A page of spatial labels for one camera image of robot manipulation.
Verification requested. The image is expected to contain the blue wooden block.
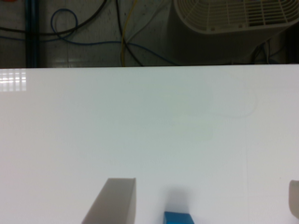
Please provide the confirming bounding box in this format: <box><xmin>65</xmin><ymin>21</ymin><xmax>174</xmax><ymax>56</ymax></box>
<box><xmin>163</xmin><ymin>212</ymin><xmax>194</xmax><ymax>224</ymax></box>

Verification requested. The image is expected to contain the yellow cable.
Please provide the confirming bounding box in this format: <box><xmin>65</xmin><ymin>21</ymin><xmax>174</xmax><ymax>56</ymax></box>
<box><xmin>121</xmin><ymin>0</ymin><xmax>139</xmax><ymax>67</ymax></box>

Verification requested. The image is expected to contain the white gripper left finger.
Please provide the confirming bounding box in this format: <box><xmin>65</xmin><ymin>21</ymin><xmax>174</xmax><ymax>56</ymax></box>
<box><xmin>81</xmin><ymin>178</ymin><xmax>136</xmax><ymax>224</ymax></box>

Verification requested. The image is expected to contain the blue cable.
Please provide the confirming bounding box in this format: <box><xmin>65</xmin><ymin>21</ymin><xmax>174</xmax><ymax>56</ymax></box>
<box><xmin>0</xmin><ymin>7</ymin><xmax>178</xmax><ymax>66</ymax></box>

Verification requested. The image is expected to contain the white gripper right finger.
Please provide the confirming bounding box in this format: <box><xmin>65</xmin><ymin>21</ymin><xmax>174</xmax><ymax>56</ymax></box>
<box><xmin>289</xmin><ymin>180</ymin><xmax>299</xmax><ymax>218</ymax></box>

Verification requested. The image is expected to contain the black cable on floor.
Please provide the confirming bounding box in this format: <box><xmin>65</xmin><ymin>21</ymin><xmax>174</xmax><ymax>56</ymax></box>
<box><xmin>0</xmin><ymin>0</ymin><xmax>144</xmax><ymax>67</ymax></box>

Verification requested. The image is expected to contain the white fan heater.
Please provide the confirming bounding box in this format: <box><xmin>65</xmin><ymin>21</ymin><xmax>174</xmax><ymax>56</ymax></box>
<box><xmin>163</xmin><ymin>0</ymin><xmax>299</xmax><ymax>64</ymax></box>

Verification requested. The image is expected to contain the dark blue table leg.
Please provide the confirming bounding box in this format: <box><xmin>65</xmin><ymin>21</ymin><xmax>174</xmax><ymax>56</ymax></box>
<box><xmin>25</xmin><ymin>0</ymin><xmax>39</xmax><ymax>68</ymax></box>

